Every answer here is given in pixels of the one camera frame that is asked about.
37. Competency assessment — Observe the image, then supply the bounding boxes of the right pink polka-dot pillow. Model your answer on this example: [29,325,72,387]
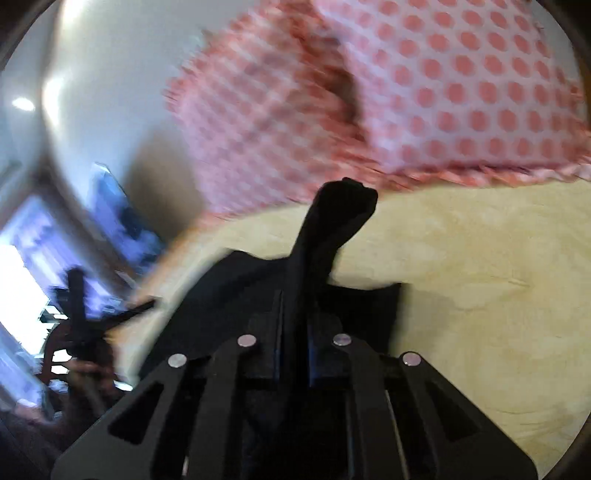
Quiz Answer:
[315,1,590,186]

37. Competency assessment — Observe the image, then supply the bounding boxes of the black pants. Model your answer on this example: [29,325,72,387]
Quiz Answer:
[139,178,403,381]

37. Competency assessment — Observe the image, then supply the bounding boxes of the person's left hand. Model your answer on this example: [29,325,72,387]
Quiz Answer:
[21,358,125,450]

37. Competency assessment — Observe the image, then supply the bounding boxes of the left pink polka-dot pillow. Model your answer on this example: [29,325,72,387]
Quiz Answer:
[165,1,381,219]

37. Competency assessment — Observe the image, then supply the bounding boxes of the pink polka-dot pillow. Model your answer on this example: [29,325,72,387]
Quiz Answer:
[165,1,381,219]
[315,1,590,186]

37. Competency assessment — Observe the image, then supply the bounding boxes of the black flat television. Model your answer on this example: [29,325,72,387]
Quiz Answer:
[90,163,165,276]

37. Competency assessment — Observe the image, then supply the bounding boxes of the dark wooden chair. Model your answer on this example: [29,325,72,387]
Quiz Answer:
[36,321,70,386]

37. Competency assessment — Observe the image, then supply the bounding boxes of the cream patterned bedspread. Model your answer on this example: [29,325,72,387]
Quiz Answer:
[115,177,591,476]

